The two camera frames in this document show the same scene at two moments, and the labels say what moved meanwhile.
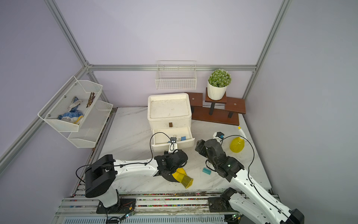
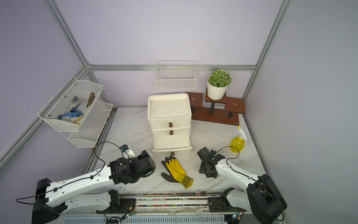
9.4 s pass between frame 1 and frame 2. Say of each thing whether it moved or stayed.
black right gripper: moved
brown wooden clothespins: stayed
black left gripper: moved
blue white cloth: stayed
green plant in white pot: stayed
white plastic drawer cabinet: stayed
